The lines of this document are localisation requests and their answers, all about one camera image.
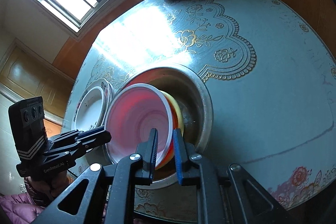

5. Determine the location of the white plate with red characters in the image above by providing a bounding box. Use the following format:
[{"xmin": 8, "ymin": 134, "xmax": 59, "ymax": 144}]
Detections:
[{"xmin": 71, "ymin": 78, "xmax": 114, "ymax": 130}]

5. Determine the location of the pink jacket sleeve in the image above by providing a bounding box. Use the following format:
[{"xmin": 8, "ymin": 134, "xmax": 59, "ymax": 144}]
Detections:
[{"xmin": 0, "ymin": 176, "xmax": 77, "ymax": 224}]

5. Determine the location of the floral plastic tablecloth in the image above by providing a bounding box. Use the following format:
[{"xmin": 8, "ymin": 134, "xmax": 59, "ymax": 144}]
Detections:
[{"xmin": 62, "ymin": 0, "xmax": 335, "ymax": 209}]

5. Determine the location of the stainless steel bowl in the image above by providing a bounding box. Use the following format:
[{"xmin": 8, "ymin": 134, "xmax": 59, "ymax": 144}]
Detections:
[{"xmin": 116, "ymin": 65, "xmax": 213, "ymax": 189}]

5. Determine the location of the left hand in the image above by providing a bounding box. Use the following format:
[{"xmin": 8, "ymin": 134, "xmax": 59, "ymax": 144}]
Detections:
[{"xmin": 28, "ymin": 171, "xmax": 70, "ymax": 201}]

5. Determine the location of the white plate with rose print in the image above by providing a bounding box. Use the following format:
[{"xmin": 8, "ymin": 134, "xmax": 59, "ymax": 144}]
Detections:
[{"xmin": 74, "ymin": 86, "xmax": 106, "ymax": 131}]

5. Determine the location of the red plastic bowl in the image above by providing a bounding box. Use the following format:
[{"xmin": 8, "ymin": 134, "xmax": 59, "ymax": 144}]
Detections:
[{"xmin": 105, "ymin": 83, "xmax": 173, "ymax": 166}]

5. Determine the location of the wooden door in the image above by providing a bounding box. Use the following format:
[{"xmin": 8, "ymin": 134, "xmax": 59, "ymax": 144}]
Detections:
[{"xmin": 1, "ymin": 39, "xmax": 74, "ymax": 119}]

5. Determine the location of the yellow plastic bowl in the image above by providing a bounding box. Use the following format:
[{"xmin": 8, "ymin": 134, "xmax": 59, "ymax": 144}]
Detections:
[{"xmin": 154, "ymin": 90, "xmax": 185, "ymax": 169}]

